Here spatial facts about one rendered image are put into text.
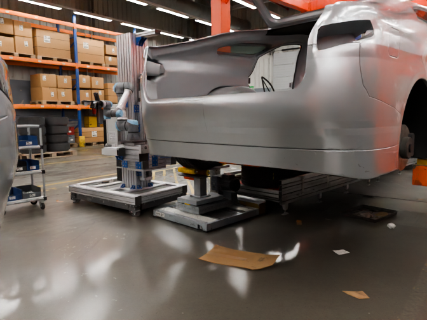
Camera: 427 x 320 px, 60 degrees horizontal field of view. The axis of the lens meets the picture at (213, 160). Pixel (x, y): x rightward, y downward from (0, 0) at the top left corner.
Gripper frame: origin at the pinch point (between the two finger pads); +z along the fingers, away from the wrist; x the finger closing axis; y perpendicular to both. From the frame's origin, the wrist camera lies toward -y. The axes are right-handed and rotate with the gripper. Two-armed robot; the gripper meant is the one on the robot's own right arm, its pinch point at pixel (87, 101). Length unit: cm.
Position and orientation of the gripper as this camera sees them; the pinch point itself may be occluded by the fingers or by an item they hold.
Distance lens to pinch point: 388.3
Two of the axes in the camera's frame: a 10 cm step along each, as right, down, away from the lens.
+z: -3.9, 1.2, -9.1
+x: -9.1, -1.7, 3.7
